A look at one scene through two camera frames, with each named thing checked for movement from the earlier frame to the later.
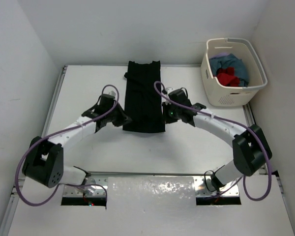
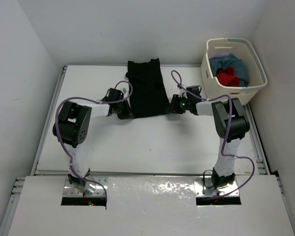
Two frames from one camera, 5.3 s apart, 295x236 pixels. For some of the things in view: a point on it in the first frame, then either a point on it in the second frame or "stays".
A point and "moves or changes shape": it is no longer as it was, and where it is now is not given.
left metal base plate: [88, 191] stays
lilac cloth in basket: [222, 54] stays
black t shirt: [143, 105] moves or changes shape
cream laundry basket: [220, 95] stays
